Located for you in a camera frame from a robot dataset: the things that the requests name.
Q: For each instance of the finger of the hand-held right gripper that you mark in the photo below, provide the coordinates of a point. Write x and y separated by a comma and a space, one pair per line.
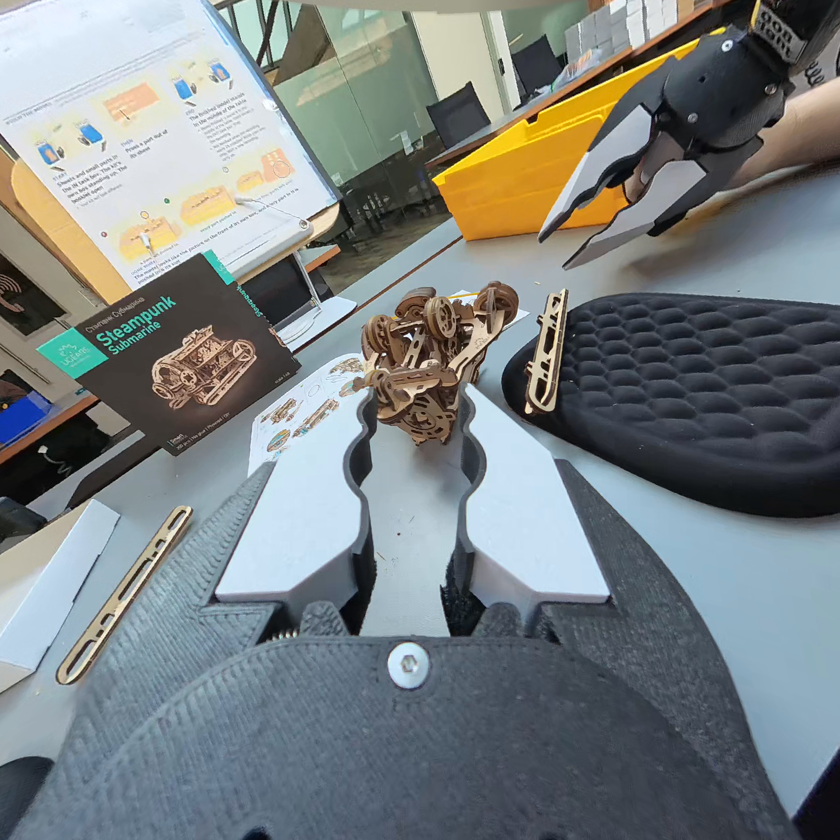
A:
610, 157
649, 210

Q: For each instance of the illustrated assembly booklet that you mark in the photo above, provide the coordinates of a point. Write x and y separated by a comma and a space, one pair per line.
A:
295, 420

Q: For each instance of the black wall sign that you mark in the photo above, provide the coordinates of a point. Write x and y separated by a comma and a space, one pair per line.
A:
23, 295

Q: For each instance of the white cardboard box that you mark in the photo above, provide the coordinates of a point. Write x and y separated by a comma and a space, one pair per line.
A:
46, 577

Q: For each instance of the thin slotted wooden strip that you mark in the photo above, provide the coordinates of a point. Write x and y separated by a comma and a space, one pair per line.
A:
124, 594

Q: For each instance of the stack of white boxes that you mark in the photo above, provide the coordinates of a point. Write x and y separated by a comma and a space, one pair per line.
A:
617, 26

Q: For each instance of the small black device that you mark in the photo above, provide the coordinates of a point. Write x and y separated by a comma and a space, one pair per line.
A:
19, 522

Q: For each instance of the black office chair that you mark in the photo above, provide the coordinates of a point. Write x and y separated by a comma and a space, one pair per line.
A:
459, 115
535, 62

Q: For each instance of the blue plastic bin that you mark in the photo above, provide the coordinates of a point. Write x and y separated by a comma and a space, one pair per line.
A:
19, 417

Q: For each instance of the wooden submarine model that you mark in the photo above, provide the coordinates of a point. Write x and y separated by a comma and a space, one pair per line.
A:
420, 367

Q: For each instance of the large black honeycomb cushion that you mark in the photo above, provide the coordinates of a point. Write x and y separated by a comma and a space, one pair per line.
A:
689, 407

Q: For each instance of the black model kit box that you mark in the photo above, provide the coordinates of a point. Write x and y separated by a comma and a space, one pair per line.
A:
197, 341

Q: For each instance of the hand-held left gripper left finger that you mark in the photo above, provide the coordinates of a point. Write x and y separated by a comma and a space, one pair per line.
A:
295, 518

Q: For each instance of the large printed instruction sheet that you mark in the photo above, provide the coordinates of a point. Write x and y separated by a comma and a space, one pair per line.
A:
151, 131

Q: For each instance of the oblong slotted wooden part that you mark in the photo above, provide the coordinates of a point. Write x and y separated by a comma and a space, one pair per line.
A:
546, 354

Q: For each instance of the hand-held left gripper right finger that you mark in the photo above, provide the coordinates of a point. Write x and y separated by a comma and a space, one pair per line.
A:
525, 518

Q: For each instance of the yellow plastic bin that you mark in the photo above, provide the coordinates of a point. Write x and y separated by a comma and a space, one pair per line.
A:
518, 177

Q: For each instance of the person's right forearm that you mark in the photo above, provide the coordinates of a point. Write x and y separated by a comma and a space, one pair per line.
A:
810, 131

